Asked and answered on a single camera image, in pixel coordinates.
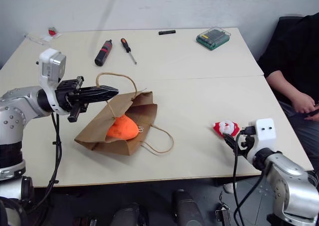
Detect person's bare hand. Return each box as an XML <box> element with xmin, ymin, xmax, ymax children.
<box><xmin>291</xmin><ymin>91</ymin><xmax>317</xmax><ymax>114</ymax></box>

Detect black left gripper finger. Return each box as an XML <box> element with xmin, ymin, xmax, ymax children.
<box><xmin>81</xmin><ymin>93</ymin><xmax>118</xmax><ymax>104</ymax></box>
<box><xmin>80</xmin><ymin>85</ymin><xmax>120</xmax><ymax>96</ymax></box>

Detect white shoe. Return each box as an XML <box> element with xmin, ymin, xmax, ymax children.
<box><xmin>223</xmin><ymin>182</ymin><xmax>236</xmax><ymax>194</ymax></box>

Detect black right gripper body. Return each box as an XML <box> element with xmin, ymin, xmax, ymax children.
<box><xmin>236</xmin><ymin>125</ymin><xmax>257</xmax><ymax>159</ymax></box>

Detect red white Santa plush toy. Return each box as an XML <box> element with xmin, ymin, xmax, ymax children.
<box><xmin>212</xmin><ymin>120</ymin><xmax>241</xmax><ymax>138</ymax></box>

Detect black red electric screwdriver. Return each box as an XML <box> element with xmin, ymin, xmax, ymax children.
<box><xmin>94</xmin><ymin>39</ymin><xmax>114</xmax><ymax>67</ymax></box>

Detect person in black shirt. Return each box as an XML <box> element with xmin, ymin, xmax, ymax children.
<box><xmin>257</xmin><ymin>11</ymin><xmax>319</xmax><ymax>172</ymax></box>

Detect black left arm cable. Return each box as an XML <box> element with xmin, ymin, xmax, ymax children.
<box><xmin>24</xmin><ymin>113</ymin><xmax>63</xmax><ymax>213</ymax></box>

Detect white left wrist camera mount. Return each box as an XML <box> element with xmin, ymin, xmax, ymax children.
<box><xmin>36</xmin><ymin>48</ymin><xmax>67</xmax><ymax>116</ymax></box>

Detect clear plastic bag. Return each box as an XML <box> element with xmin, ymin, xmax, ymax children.
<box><xmin>24</xmin><ymin>31</ymin><xmax>62</xmax><ymax>46</ymax></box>

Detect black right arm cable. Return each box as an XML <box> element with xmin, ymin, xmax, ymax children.
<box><xmin>232</xmin><ymin>129</ymin><xmax>265</xmax><ymax>226</ymax></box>

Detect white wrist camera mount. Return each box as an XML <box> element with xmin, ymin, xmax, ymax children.
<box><xmin>246</xmin><ymin>118</ymin><xmax>277</xmax><ymax>162</ymax></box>
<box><xmin>36</xmin><ymin>48</ymin><xmax>67</xmax><ymax>116</ymax></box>

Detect brown paper bag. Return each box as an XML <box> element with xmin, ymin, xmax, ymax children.
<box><xmin>74</xmin><ymin>72</ymin><xmax>174</xmax><ymax>157</ymax></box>

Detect green screwdriver bit box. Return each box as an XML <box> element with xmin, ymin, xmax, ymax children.
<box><xmin>195</xmin><ymin>26</ymin><xmax>231</xmax><ymax>52</ymax></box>

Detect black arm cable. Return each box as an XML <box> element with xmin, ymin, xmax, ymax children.
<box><xmin>24</xmin><ymin>113</ymin><xmax>63</xmax><ymax>213</ymax></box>
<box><xmin>232</xmin><ymin>129</ymin><xmax>265</xmax><ymax>226</ymax></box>

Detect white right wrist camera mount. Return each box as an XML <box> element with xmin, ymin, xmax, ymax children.
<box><xmin>246</xmin><ymin>118</ymin><xmax>277</xmax><ymax>162</ymax></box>

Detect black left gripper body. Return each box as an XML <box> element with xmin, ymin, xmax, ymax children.
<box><xmin>55</xmin><ymin>76</ymin><xmax>88</xmax><ymax>123</ymax></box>

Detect orange plush toy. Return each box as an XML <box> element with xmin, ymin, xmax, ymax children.
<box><xmin>107</xmin><ymin>114</ymin><xmax>139</xmax><ymax>140</ymax></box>

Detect dark rounded shape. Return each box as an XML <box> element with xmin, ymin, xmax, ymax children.
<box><xmin>171</xmin><ymin>189</ymin><xmax>205</xmax><ymax>226</ymax></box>
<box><xmin>112</xmin><ymin>202</ymin><xmax>150</xmax><ymax>226</ymax></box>

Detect black orange handle screwdriver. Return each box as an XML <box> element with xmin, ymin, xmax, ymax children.
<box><xmin>120</xmin><ymin>38</ymin><xmax>138</xmax><ymax>65</ymax></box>

